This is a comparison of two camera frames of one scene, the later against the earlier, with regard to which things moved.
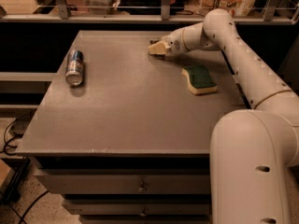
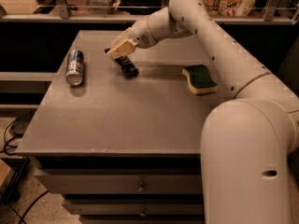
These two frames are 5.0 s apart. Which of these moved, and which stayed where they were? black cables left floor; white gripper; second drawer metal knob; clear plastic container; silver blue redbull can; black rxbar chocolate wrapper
Moved: black rxbar chocolate wrapper; white gripper
Stayed: black cables left floor; silver blue redbull can; second drawer metal knob; clear plastic container
